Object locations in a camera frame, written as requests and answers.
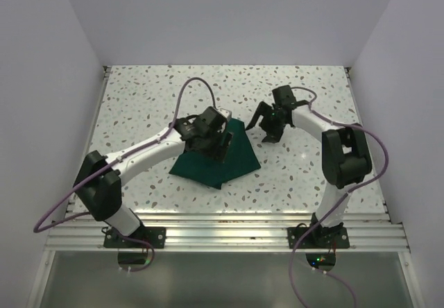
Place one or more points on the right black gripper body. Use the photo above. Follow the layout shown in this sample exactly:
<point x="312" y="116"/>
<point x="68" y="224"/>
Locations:
<point x="273" y="123"/>

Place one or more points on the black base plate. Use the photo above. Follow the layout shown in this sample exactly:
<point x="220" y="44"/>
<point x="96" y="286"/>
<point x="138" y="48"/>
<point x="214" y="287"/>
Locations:
<point x="320" y="238"/>
<point x="155" y="236"/>

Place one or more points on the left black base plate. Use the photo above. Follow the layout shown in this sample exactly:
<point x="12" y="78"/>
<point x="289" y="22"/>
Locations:
<point x="155" y="236"/>

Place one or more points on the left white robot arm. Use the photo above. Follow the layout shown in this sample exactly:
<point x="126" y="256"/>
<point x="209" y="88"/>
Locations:
<point x="101" y="177"/>

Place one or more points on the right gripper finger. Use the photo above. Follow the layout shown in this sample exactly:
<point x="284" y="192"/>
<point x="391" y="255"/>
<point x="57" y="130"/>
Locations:
<point x="273" y="137"/>
<point x="261" y="111"/>

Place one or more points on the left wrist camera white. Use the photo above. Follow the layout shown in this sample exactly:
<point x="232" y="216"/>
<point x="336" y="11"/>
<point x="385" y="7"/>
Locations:
<point x="226" y="114"/>

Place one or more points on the green surgical drape cloth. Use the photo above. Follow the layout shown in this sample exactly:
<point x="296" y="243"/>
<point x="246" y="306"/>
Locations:
<point x="240" y="160"/>

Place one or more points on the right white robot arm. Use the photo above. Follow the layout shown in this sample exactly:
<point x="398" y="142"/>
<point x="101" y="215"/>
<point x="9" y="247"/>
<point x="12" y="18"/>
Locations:
<point x="345" y="157"/>

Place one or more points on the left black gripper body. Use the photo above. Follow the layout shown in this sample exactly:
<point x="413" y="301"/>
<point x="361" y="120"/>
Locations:
<point x="211" y="148"/>

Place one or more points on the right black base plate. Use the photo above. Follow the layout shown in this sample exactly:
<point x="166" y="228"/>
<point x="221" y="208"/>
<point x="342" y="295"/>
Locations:
<point x="320" y="238"/>

